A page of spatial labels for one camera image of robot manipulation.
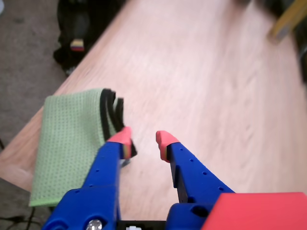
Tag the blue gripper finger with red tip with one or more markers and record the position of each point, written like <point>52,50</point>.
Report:
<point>194,175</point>
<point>103,182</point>

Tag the green cloth with black trim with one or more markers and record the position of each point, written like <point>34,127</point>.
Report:
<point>67,143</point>

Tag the black bag with colour label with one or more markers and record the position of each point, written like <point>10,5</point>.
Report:
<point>76,24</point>

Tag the grey duct tape piece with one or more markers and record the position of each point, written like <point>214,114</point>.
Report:
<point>124,163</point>

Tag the red camera mount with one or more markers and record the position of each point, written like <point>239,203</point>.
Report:
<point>259,213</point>

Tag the yellow frame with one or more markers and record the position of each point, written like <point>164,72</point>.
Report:
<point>285,21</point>

